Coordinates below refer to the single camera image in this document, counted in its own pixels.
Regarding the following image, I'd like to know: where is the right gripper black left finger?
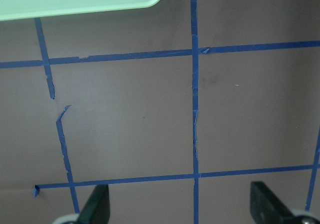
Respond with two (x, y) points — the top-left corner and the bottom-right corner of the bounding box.
(77, 184), (111, 224)

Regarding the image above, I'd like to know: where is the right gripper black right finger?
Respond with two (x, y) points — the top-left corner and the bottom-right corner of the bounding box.
(250, 181), (295, 224)

